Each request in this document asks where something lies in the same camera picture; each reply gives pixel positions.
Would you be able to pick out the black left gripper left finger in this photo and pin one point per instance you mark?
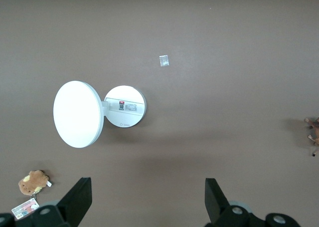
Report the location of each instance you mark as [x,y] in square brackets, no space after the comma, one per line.
[72,207]

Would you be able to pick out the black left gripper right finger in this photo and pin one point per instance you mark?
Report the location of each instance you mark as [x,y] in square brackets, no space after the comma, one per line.
[221,209]

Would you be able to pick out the brown lion statue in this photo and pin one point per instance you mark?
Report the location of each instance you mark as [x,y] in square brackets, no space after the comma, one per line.
[316,131]

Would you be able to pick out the printed card tag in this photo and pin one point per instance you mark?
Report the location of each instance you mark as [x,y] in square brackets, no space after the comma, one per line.
[25,207]

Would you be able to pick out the white round desk lamp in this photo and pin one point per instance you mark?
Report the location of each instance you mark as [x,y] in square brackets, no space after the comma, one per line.
[77,114]

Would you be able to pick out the small clear plastic bag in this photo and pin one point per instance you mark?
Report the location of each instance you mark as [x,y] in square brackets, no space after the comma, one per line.
[164,61]

